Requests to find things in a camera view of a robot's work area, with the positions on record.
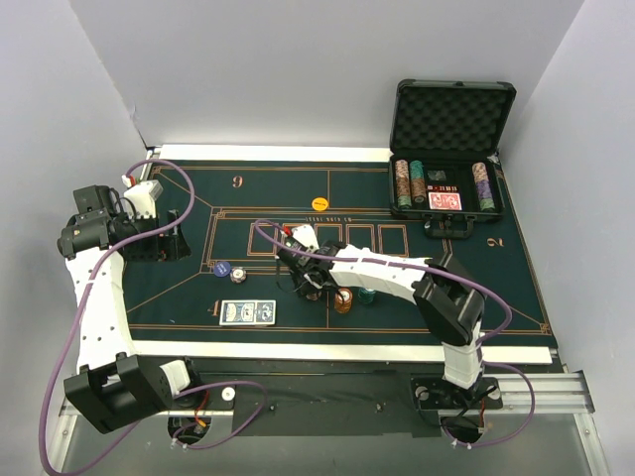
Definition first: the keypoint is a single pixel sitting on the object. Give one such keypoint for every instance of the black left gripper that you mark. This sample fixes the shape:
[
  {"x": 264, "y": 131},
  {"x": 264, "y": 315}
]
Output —
[{"x": 162, "y": 244}]

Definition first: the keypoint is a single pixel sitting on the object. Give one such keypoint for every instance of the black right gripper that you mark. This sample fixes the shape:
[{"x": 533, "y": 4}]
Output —
[{"x": 305, "y": 277}]

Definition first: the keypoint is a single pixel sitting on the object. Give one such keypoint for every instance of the red five chip stack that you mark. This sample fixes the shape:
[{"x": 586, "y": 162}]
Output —
[{"x": 342, "y": 300}]

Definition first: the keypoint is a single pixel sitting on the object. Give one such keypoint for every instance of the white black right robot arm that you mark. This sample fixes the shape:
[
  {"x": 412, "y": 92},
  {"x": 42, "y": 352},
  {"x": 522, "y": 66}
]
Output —
[{"x": 451, "y": 310}]

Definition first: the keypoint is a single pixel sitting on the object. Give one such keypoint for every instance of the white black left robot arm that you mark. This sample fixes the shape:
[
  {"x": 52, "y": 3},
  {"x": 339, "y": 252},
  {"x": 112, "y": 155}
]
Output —
[{"x": 106, "y": 346}]

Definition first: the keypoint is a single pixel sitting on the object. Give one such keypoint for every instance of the green chip stack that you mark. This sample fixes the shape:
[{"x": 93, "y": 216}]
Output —
[{"x": 366, "y": 296}]

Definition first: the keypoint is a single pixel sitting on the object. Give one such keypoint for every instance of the purple small blind button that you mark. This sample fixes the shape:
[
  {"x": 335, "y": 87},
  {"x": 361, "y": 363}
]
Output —
[{"x": 222, "y": 269}]

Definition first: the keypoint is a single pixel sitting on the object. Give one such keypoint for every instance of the yellow round dealer button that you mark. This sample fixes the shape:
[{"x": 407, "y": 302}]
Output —
[{"x": 320, "y": 204}]

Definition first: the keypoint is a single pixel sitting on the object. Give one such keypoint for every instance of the dark green poker mat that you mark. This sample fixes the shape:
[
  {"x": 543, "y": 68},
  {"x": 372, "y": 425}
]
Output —
[{"x": 181, "y": 301}]

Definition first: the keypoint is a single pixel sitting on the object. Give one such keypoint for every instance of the blue playing card box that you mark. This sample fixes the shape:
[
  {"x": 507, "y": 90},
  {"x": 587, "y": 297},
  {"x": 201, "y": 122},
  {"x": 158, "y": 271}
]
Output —
[{"x": 248, "y": 312}]

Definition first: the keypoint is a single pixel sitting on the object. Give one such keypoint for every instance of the green brown chip row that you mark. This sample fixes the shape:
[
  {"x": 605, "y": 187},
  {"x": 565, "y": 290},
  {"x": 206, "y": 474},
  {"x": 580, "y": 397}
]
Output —
[{"x": 418, "y": 184}]

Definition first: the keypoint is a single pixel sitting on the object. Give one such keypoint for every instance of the brown chip row in case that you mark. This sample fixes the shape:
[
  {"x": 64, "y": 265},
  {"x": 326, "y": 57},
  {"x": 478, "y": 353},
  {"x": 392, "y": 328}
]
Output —
[{"x": 402, "y": 182}]

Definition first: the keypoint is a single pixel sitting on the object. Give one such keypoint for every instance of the red card deck in case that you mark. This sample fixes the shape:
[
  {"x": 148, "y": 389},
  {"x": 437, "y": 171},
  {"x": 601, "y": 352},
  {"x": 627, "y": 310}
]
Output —
[{"x": 445, "y": 201}]

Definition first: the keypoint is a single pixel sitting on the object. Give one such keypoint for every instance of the black poker chip case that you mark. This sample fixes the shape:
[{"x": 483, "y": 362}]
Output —
[{"x": 449, "y": 126}]

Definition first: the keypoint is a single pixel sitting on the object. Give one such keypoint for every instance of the purple brown chip row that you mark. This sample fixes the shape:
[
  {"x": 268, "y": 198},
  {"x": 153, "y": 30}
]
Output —
[{"x": 483, "y": 188}]

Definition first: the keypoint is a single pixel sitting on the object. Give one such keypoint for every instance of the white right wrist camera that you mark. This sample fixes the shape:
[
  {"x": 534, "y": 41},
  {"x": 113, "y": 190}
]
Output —
[{"x": 306, "y": 235}]

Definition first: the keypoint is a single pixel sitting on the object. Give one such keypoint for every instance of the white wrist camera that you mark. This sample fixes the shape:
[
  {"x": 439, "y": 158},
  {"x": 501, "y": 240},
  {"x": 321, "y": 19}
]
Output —
[
  {"x": 140, "y": 200},
  {"x": 306, "y": 235}
]

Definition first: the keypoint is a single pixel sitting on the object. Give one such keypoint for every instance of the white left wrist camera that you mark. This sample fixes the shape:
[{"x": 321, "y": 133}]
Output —
[{"x": 140, "y": 200}]

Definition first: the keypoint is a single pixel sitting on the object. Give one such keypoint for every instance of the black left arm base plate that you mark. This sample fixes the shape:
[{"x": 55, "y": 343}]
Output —
[{"x": 214, "y": 399}]

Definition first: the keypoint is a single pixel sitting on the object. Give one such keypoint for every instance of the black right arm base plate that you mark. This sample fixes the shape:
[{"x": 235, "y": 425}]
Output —
[{"x": 436, "y": 394}]

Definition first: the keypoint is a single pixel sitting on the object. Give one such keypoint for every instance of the aluminium mounting rail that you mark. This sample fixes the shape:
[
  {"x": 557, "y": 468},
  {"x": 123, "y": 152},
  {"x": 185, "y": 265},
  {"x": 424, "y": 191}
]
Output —
[{"x": 536, "y": 392}]

